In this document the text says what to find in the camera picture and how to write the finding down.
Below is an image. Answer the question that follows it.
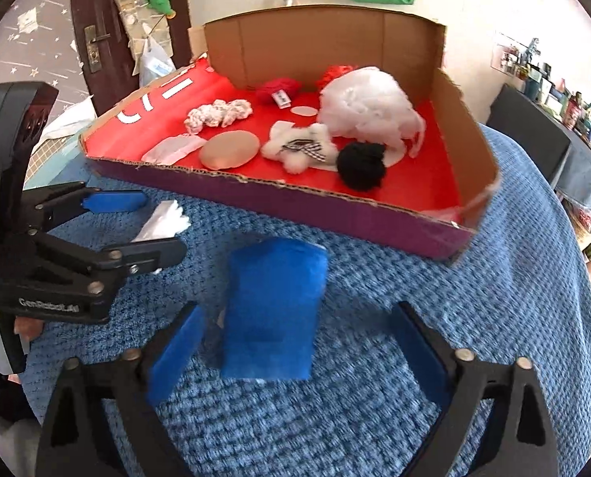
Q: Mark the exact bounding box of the white sachet packet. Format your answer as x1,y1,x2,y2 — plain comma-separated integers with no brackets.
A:
141,134,206,166

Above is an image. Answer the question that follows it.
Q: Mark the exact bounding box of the blue fabric pouch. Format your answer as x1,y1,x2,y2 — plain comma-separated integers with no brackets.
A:
221,238,329,380

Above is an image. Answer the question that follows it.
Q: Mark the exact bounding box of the tan round sponge puff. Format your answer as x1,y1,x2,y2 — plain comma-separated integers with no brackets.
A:
198,130,260,170

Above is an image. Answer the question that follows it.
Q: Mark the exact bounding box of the cream crochet scrunchie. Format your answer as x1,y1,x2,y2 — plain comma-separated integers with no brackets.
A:
183,99,253,135

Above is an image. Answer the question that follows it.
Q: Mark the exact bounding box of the white plush lamb toy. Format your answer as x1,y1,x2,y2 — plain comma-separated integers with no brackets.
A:
260,121,338,175

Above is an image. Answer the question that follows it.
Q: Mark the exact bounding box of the red knitted toy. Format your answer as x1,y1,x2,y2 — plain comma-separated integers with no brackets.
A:
256,78,302,109

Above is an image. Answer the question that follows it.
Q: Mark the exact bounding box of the black yarn pompom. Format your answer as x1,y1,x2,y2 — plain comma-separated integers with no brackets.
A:
335,142,386,192

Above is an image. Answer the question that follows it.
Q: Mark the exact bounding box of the red lined cardboard box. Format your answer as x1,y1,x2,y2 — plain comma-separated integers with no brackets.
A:
81,6,500,260

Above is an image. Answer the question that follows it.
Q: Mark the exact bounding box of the red mesh bath pouf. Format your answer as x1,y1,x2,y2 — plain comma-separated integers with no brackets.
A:
316,65,357,91

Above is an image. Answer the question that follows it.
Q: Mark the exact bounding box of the white mesh bath pouf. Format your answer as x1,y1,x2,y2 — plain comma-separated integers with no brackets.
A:
317,67,426,158

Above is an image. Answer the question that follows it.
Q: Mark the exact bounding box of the white tissue pack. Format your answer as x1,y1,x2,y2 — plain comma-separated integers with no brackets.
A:
133,200,191,242

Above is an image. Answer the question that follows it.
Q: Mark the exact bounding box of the person left hand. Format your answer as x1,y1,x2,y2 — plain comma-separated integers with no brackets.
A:
0,316,44,384

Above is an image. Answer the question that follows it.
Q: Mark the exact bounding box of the teal pillow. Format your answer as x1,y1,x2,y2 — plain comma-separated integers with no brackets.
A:
24,135,80,190

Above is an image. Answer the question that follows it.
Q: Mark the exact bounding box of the blue knitted blanket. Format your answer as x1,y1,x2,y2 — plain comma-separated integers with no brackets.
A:
21,129,591,476

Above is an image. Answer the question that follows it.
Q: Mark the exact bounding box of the dark brown door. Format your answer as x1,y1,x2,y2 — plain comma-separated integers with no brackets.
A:
70,0,192,114

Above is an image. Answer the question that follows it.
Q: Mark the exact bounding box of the white plastic bag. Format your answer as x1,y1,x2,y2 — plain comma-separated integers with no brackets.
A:
139,37,176,87

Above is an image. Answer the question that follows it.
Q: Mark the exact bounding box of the beige hanging organizer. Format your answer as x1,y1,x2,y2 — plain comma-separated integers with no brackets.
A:
114,0,174,74

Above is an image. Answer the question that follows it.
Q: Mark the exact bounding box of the blue cloth covered table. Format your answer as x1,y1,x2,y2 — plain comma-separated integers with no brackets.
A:
485,84,591,230

